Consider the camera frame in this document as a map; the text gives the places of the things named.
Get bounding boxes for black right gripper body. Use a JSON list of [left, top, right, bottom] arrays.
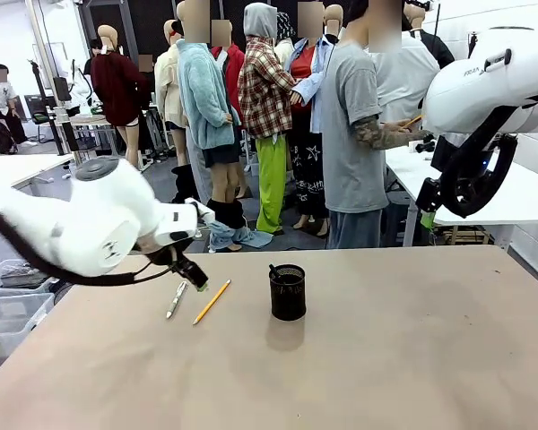
[[414, 176, 446, 214]]

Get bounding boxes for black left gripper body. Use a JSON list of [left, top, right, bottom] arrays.
[[169, 254, 207, 288]]

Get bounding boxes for tattooed person forearm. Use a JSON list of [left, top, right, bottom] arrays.
[[352, 116, 421, 151]]

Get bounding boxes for silver pen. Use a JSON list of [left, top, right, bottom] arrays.
[[165, 280, 189, 321]]

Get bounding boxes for black mesh pen holder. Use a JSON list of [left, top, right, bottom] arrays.
[[268, 262, 308, 323]]

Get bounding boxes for person hand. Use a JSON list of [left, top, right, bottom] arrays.
[[408, 126, 434, 145]]

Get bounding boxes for white work table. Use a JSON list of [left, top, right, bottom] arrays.
[[384, 142, 538, 252], [0, 152, 76, 189]]

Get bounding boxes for light-blue jeans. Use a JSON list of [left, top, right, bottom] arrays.
[[207, 219, 273, 253]]

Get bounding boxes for person in gray t-shirt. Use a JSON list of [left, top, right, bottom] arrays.
[[318, 0, 428, 250]]

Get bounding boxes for person in white t-shirt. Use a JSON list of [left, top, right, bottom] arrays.
[[368, 0, 441, 125]]

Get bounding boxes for mannequin in red top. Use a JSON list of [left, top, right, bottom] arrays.
[[286, 2, 337, 237]]

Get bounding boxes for mannequin in black jacket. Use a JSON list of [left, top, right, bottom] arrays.
[[402, 0, 456, 71]]

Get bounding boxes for mannequin in light-blue fleece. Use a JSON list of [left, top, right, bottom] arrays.
[[175, 0, 248, 225]]

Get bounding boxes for mannequin in plaid shirt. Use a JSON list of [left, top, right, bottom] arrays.
[[236, 2, 298, 237]]

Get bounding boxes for mannequin in cream jacket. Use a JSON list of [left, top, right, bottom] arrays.
[[153, 19, 190, 167]]

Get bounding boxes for clear plastic storage bin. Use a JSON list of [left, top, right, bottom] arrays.
[[0, 258, 60, 369]]

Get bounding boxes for mannequin in maroon sweater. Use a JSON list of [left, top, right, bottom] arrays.
[[89, 23, 150, 174]]

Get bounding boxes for mannequin in red jacket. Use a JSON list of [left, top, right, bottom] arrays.
[[210, 20, 247, 131]]

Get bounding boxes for person in white shirt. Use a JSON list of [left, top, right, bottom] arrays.
[[0, 64, 29, 151]]

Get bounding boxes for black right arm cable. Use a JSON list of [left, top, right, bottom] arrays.
[[438, 105, 520, 219]]

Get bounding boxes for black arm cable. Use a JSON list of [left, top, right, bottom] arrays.
[[0, 211, 180, 288], [438, 105, 520, 219]]

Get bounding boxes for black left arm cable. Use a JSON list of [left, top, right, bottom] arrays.
[[0, 211, 180, 288]]

